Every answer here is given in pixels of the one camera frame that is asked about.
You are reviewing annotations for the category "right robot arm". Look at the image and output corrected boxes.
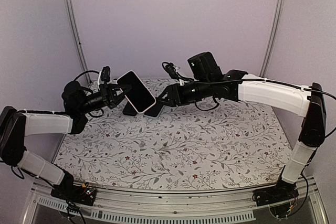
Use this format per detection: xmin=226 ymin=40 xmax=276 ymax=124
xmin=158 ymin=52 xmax=328 ymax=201

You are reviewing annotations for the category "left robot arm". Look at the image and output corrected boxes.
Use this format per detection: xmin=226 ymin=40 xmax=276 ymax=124
xmin=1 ymin=80 xmax=131 ymax=200

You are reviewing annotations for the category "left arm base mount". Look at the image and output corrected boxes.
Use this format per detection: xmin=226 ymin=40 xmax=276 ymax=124
xmin=51 ymin=183 xmax=97 ymax=206

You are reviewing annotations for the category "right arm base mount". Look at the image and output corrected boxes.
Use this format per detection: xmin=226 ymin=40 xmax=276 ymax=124
xmin=252 ymin=184 xmax=299 ymax=206

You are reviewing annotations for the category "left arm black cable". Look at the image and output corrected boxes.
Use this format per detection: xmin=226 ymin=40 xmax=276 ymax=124
xmin=72 ymin=70 xmax=102 ymax=83

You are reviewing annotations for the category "floral patterned table mat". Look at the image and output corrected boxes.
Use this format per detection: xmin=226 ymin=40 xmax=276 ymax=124
xmin=54 ymin=98 xmax=291 ymax=190

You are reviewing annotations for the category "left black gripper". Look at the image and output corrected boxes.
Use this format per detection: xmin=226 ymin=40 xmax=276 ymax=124
xmin=78 ymin=82 xmax=133 ymax=114

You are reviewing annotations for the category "front aluminium rail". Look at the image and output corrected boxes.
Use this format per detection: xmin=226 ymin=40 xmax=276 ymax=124
xmin=23 ymin=177 xmax=329 ymax=223

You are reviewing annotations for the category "left aluminium frame post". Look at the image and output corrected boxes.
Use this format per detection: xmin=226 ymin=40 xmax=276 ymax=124
xmin=64 ymin=0 xmax=89 ymax=71

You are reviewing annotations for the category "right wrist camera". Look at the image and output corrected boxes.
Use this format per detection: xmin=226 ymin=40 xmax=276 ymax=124
xmin=162 ymin=62 xmax=185 ymax=86

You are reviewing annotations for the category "black phone left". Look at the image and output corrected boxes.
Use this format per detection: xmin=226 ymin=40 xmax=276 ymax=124
xmin=122 ymin=102 xmax=137 ymax=116

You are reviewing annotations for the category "right aluminium frame post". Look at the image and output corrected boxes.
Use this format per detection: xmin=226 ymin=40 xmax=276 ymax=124
xmin=259 ymin=0 xmax=285 ymax=78

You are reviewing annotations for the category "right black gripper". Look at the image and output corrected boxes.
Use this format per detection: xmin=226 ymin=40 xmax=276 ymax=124
xmin=155 ymin=77 xmax=212 ymax=108

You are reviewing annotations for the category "black phone middle white case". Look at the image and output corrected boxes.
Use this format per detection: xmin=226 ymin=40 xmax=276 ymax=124
xmin=144 ymin=103 xmax=163 ymax=118

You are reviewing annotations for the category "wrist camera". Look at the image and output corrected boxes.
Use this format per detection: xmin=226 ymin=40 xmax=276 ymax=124
xmin=162 ymin=62 xmax=185 ymax=86
xmin=97 ymin=66 xmax=110 ymax=86

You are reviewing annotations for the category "aluminium frame post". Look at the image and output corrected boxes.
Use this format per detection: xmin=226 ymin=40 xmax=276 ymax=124
xmin=259 ymin=0 xmax=285 ymax=78
xmin=64 ymin=0 xmax=89 ymax=71

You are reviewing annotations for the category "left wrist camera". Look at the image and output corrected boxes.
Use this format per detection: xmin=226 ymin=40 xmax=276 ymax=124
xmin=97 ymin=66 xmax=110 ymax=86

